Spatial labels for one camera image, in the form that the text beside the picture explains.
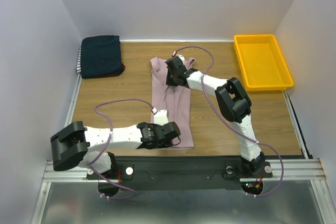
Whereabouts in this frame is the pink tank top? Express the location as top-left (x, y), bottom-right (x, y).
top-left (150, 57), bottom-right (194, 149)

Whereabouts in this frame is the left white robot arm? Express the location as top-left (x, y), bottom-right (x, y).
top-left (50, 121), bottom-right (181, 179)

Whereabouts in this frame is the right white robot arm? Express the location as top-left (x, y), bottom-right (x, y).
top-left (165, 56), bottom-right (265, 177)

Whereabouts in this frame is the folded dark red tank top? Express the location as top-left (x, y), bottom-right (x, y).
top-left (106, 64), bottom-right (125, 77)

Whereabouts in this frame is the folded navy tank top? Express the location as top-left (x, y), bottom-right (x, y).
top-left (80, 35), bottom-right (122, 79)

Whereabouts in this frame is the folded striped tank top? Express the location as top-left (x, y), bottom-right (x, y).
top-left (76, 48), bottom-right (81, 73)

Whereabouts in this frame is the yellow plastic bin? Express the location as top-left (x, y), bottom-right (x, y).
top-left (234, 34), bottom-right (294, 91)

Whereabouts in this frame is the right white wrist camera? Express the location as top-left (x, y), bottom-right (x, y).
top-left (172, 51), bottom-right (185, 61)

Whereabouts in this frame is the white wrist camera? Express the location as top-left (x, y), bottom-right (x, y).
top-left (172, 51), bottom-right (185, 61)
top-left (151, 108), bottom-right (169, 125)

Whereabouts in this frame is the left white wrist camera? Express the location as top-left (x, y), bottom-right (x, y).
top-left (151, 108), bottom-right (169, 125)

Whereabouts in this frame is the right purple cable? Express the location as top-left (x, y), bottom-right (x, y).
top-left (172, 46), bottom-right (284, 199)

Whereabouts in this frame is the purple cable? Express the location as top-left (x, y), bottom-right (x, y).
top-left (88, 99), bottom-right (158, 200)
top-left (172, 46), bottom-right (284, 199)

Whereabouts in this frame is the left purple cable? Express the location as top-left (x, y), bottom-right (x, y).
top-left (88, 99), bottom-right (158, 200)

